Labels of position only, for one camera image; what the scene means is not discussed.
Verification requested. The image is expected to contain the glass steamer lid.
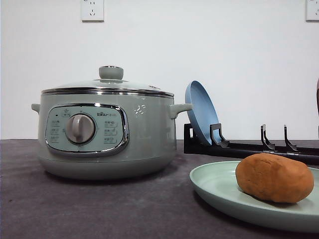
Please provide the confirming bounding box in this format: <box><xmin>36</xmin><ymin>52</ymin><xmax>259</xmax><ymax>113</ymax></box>
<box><xmin>41</xmin><ymin>66</ymin><xmax>174</xmax><ymax>97</ymax></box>

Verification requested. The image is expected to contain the green plate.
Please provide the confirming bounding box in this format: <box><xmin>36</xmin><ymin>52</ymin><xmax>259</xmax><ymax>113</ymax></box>
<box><xmin>189</xmin><ymin>161</ymin><xmax>319</xmax><ymax>232</ymax></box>

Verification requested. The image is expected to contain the brown potato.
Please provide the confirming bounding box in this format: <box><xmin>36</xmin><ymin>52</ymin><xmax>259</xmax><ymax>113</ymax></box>
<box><xmin>235</xmin><ymin>153</ymin><xmax>314</xmax><ymax>203</ymax></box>

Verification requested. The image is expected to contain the blue plate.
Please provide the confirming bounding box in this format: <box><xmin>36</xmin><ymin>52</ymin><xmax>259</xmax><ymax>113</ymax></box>
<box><xmin>185</xmin><ymin>80</ymin><xmax>220</xmax><ymax>144</ymax></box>

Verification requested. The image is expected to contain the black plate rack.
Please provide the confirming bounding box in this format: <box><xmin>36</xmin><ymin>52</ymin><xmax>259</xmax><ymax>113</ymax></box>
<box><xmin>184</xmin><ymin>123</ymin><xmax>319</xmax><ymax>165</ymax></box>

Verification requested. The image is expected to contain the green electric steamer pot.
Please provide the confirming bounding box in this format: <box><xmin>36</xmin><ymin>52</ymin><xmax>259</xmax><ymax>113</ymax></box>
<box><xmin>31</xmin><ymin>87</ymin><xmax>193</xmax><ymax>181</ymax></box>

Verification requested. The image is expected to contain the grey table cloth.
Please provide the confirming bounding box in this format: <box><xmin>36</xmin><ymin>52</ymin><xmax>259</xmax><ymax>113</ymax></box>
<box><xmin>0</xmin><ymin>139</ymin><xmax>319</xmax><ymax>239</ymax></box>

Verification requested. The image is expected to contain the white wall socket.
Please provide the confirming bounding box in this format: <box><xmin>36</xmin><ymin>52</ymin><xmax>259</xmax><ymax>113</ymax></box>
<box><xmin>80</xmin><ymin>0</ymin><xmax>104</xmax><ymax>23</ymax></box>
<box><xmin>306</xmin><ymin>0</ymin><xmax>319</xmax><ymax>22</ymax></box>

